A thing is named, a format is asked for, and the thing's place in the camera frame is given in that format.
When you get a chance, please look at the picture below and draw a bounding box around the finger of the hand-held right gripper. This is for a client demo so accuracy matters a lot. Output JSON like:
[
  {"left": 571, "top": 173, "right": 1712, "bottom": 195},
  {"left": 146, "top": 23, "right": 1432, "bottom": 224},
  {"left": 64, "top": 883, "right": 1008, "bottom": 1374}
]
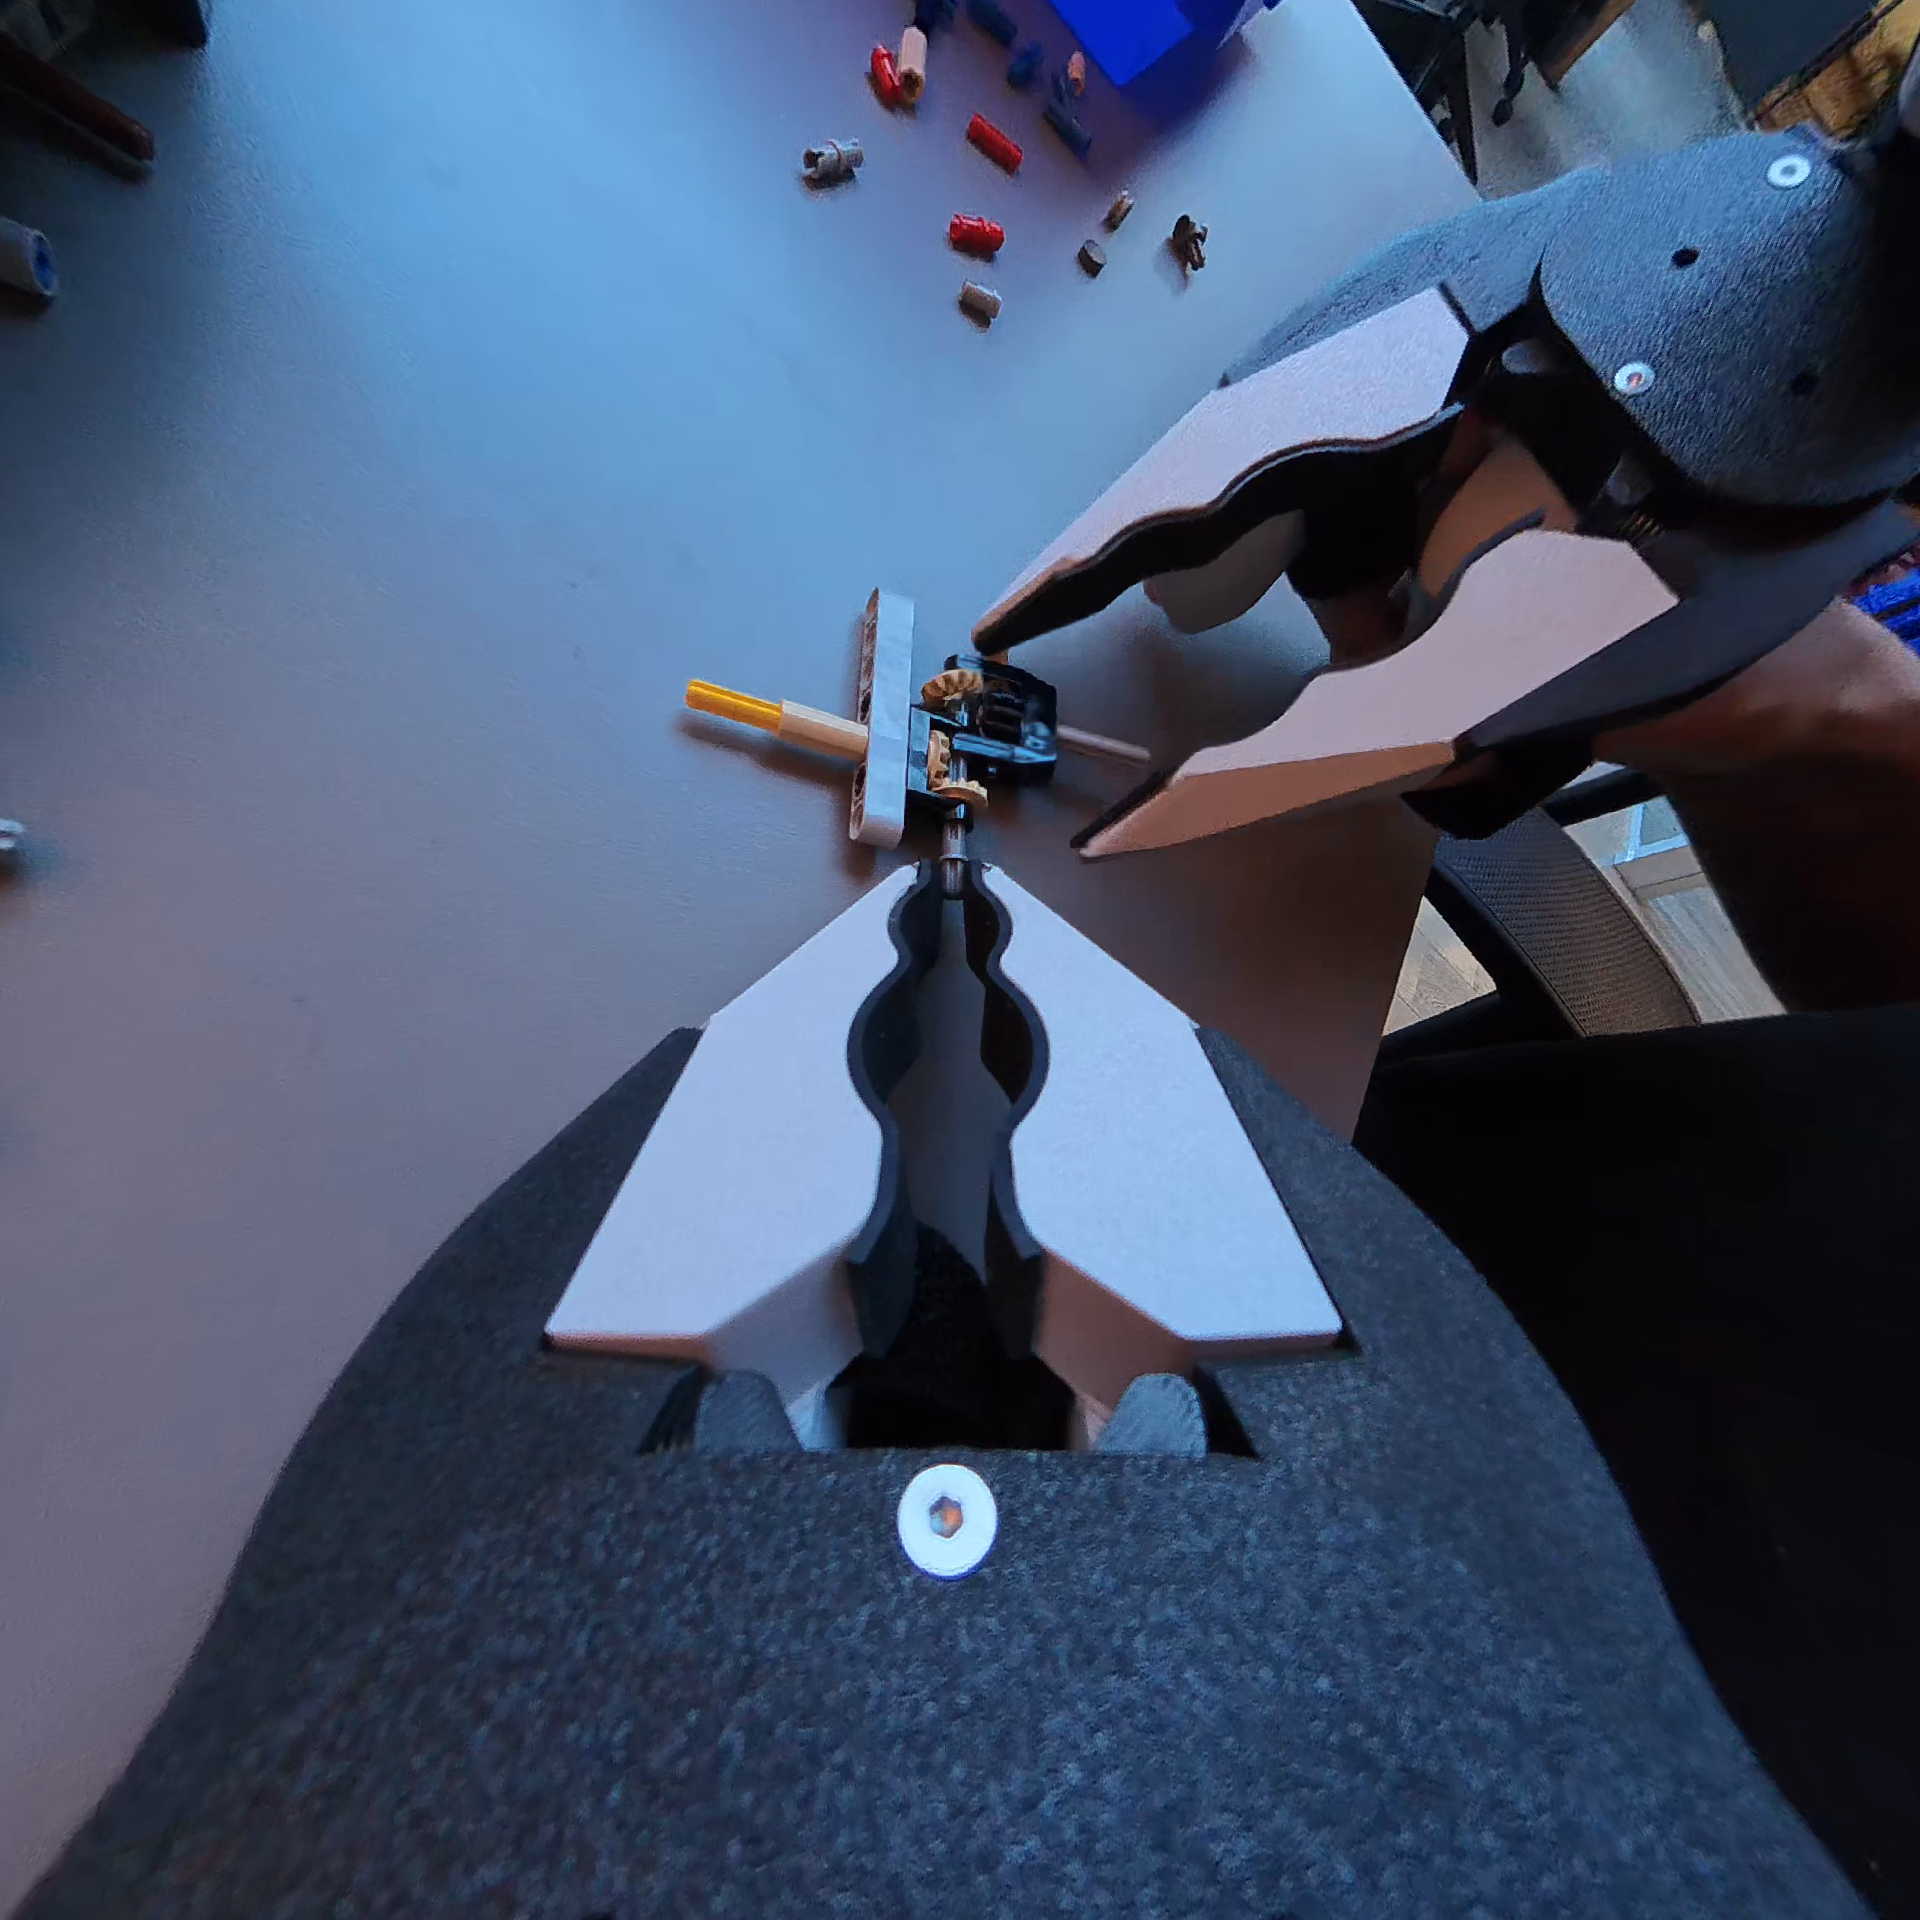
[
  {"left": 969, "top": 283, "right": 1482, "bottom": 662},
  {"left": 1071, "top": 514, "right": 1682, "bottom": 865}
]

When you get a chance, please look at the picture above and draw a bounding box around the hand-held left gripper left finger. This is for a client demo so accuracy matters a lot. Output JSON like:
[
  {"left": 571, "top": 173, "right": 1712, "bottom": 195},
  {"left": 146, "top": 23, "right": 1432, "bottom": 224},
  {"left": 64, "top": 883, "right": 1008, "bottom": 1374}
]
[{"left": 540, "top": 865, "right": 954, "bottom": 1452}]

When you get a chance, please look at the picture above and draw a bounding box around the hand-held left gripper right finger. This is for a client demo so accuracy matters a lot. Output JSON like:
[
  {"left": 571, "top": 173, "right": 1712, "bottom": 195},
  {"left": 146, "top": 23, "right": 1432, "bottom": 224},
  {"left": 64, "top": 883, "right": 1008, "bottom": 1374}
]
[{"left": 950, "top": 867, "right": 1349, "bottom": 1452}]

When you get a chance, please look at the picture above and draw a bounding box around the small lego gear assembly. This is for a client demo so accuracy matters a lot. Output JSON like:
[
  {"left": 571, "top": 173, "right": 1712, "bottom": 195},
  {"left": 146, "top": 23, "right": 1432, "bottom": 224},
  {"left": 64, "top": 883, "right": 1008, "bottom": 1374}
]
[{"left": 685, "top": 586, "right": 1159, "bottom": 902}]

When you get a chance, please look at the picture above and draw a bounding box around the group of blue lego pins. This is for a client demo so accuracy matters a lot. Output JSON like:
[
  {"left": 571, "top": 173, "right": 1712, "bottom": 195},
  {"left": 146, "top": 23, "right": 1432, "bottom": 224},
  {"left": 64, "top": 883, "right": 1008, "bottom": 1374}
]
[{"left": 909, "top": 0, "right": 1101, "bottom": 163}]

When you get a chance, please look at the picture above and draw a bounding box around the black office chair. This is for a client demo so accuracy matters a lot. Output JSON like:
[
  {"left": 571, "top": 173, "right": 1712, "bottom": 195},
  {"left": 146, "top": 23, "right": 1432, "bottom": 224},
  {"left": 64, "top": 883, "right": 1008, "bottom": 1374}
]
[{"left": 1380, "top": 764, "right": 1788, "bottom": 1053}]

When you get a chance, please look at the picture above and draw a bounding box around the blue plastic bin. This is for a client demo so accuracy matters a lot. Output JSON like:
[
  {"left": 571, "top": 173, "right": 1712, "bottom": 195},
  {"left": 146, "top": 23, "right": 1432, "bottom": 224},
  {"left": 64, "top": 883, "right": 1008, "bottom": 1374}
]
[{"left": 1045, "top": 0, "right": 1278, "bottom": 91}]

